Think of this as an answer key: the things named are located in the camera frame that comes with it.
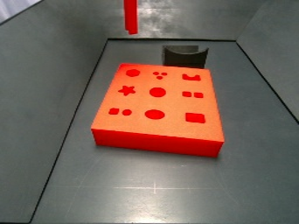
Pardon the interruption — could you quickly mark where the red shape sorting board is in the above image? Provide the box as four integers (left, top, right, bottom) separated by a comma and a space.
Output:
90, 64, 224, 158

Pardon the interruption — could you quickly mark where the black curved holder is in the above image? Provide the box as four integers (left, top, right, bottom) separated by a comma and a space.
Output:
162, 45, 209, 68

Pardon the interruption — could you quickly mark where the tall red arch peg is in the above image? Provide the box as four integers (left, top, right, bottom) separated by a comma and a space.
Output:
124, 0, 137, 35

